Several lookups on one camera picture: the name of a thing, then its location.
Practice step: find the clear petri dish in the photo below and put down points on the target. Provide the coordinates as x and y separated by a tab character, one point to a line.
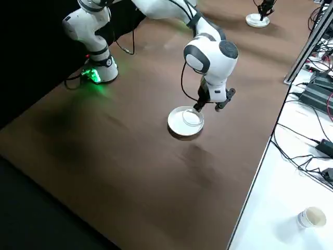
192	118

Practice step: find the white round plate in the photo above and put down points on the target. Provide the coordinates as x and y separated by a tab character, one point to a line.
256	23
179	125

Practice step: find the black power adapter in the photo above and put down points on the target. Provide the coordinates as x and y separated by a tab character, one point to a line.
328	174
325	147

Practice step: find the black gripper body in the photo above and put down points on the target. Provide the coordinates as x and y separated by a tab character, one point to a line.
267	4
203	91

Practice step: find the black power supply box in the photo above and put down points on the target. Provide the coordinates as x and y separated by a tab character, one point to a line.
316	100
323	80

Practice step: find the aluminium frame post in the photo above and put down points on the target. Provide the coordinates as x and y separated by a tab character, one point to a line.
307	41

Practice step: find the white paper cup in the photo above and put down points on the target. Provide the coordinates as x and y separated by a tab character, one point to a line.
312	218

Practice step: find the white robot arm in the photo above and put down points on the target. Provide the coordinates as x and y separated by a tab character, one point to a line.
216	62

